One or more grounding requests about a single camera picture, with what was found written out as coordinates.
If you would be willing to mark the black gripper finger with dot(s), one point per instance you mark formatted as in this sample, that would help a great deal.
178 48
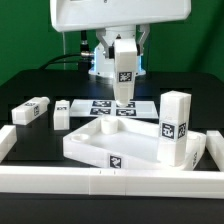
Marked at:
108 49
144 30

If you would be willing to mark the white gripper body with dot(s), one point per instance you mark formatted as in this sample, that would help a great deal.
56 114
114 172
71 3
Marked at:
77 15

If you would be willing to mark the white desk top tray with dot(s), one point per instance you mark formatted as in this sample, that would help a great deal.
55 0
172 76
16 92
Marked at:
123 143

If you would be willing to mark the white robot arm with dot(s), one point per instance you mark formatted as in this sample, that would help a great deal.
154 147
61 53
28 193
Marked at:
103 66

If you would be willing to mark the white marker board with tags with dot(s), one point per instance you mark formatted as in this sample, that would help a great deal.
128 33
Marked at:
95 108

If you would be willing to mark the white U-shaped fence frame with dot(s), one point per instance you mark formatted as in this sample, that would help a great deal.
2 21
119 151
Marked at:
95 181

